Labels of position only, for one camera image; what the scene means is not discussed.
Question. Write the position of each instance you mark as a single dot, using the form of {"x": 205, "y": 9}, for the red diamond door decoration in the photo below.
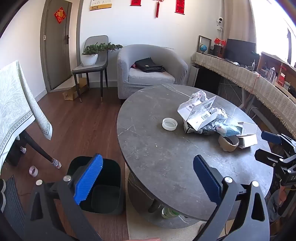
{"x": 60, "y": 15}

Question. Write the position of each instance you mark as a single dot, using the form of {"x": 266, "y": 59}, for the white security camera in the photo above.
{"x": 220, "y": 20}

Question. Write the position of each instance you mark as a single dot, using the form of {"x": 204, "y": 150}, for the red hanging tassel knot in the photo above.
{"x": 157, "y": 9}

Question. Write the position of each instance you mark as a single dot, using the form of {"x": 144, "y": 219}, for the small white box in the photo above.
{"x": 248, "y": 132}

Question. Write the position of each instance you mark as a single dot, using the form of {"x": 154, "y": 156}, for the white paper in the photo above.
{"x": 198, "y": 95}
{"x": 219, "y": 113}

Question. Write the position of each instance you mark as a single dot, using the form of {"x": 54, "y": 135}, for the blue and white packet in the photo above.
{"x": 229, "y": 129}

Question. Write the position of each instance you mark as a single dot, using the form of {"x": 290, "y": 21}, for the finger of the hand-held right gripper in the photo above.
{"x": 266, "y": 155}
{"x": 270, "y": 137}

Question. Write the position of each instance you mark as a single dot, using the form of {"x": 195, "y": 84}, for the wooden desk shelf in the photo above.
{"x": 277, "y": 69}

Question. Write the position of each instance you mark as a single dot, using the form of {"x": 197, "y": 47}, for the torn white cardboard carton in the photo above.
{"x": 198, "y": 111}

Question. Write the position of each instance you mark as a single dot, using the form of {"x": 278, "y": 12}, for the black leather bag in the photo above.
{"x": 148, "y": 64}

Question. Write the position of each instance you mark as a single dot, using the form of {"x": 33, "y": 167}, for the grey striped floor mat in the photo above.
{"x": 12, "y": 208}

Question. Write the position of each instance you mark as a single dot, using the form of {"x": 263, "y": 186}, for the red wall couplet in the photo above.
{"x": 180, "y": 6}
{"x": 135, "y": 2}

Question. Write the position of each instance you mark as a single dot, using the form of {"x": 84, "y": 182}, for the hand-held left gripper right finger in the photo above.
{"x": 205, "y": 178}

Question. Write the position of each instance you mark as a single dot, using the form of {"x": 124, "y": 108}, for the black storage box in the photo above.
{"x": 13, "y": 153}

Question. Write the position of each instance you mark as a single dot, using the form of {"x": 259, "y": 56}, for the dark green trash bin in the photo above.
{"x": 108, "y": 176}

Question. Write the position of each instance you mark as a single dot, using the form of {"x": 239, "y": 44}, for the small blue globe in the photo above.
{"x": 203, "y": 48}

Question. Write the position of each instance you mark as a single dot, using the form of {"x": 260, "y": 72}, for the flat cardboard box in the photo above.
{"x": 74, "y": 91}

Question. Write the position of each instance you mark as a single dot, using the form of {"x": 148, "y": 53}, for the wall calendar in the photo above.
{"x": 100, "y": 4}

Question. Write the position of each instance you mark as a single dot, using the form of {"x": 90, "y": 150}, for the grey fabric armchair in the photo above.
{"x": 150, "y": 78}

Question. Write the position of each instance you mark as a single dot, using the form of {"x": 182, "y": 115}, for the dark table leg with sock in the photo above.
{"x": 39, "y": 150}
{"x": 23, "y": 149}

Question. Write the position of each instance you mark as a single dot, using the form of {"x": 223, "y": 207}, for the wooden picture frame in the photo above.
{"x": 204, "y": 39}

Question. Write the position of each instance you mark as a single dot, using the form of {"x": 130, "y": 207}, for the clear tape roll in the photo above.
{"x": 33, "y": 171}

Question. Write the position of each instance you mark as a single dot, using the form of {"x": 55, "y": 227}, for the bonsai in white pot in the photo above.
{"x": 89, "y": 58}

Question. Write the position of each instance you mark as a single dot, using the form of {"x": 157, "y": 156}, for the round grey marble table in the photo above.
{"x": 161, "y": 150}

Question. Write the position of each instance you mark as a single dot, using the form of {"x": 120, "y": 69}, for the small red flags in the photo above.
{"x": 219, "y": 41}

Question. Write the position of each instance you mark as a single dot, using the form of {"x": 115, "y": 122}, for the black shoe white sole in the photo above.
{"x": 2, "y": 185}
{"x": 1, "y": 201}

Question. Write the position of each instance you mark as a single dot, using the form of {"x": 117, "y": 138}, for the grey door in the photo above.
{"x": 56, "y": 53}

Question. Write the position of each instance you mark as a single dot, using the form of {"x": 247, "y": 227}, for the clear plastic bottle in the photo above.
{"x": 168, "y": 212}

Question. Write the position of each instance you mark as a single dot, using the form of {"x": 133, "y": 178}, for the white round plastic lid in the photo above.
{"x": 170, "y": 124}

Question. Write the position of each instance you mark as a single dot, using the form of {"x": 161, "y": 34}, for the grey dining chair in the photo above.
{"x": 92, "y": 68}

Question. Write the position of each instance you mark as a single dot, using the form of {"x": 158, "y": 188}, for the black monitor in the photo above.
{"x": 239, "y": 51}

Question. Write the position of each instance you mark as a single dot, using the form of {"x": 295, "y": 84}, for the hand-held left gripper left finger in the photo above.
{"x": 89, "y": 178}

